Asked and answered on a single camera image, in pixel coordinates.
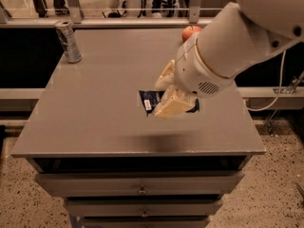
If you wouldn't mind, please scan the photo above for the red apple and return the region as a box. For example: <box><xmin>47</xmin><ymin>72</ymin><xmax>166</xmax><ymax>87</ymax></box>
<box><xmin>181</xmin><ymin>26</ymin><xmax>201</xmax><ymax>42</ymax></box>

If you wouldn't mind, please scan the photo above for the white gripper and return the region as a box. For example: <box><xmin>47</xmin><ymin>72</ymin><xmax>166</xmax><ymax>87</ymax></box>
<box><xmin>153</xmin><ymin>32</ymin><xmax>234</xmax><ymax>119</ymax></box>

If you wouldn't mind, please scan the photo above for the blue rxbar blueberry wrapper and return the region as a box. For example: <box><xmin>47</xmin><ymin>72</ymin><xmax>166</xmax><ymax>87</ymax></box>
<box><xmin>138</xmin><ymin>89</ymin><xmax>200</xmax><ymax>118</ymax></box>

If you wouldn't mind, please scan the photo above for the grey metal railing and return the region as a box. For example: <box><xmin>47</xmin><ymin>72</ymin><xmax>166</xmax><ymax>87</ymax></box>
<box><xmin>0</xmin><ymin>0</ymin><xmax>213</xmax><ymax>29</ymax></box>

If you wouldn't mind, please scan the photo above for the grey drawer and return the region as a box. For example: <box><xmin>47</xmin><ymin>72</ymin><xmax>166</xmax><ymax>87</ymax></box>
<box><xmin>66</xmin><ymin>197</ymin><xmax>222</xmax><ymax>218</ymax></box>
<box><xmin>83</xmin><ymin>217</ymin><xmax>210</xmax><ymax>228</ymax></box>
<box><xmin>35</xmin><ymin>171</ymin><xmax>244</xmax><ymax>198</ymax></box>

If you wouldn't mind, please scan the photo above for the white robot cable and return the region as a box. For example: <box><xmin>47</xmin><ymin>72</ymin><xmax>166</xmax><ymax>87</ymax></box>
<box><xmin>246</xmin><ymin>49</ymin><xmax>288</xmax><ymax>113</ymax></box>

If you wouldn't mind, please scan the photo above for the grey drawer cabinet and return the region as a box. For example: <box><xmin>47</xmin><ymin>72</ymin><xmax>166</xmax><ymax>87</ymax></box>
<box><xmin>10</xmin><ymin>28</ymin><xmax>267</xmax><ymax>228</ymax></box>

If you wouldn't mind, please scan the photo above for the top grey drawer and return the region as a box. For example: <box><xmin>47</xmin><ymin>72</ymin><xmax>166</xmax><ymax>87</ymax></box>
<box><xmin>35</xmin><ymin>171</ymin><xmax>244</xmax><ymax>198</ymax></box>

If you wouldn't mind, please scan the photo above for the middle grey drawer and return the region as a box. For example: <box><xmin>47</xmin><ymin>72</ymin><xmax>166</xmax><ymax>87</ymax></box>
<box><xmin>66</xmin><ymin>197</ymin><xmax>222</xmax><ymax>218</ymax></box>

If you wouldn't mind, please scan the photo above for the bottom grey drawer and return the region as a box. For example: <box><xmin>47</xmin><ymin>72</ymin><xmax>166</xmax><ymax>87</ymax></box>
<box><xmin>83</xmin><ymin>217</ymin><xmax>210</xmax><ymax>228</ymax></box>

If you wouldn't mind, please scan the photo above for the silver redbull can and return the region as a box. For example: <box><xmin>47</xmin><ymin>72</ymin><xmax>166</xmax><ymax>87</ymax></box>
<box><xmin>55</xmin><ymin>20</ymin><xmax>82</xmax><ymax>64</ymax></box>

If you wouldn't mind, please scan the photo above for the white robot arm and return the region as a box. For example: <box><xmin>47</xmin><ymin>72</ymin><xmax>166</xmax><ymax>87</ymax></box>
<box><xmin>153</xmin><ymin>0</ymin><xmax>304</xmax><ymax>119</ymax></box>

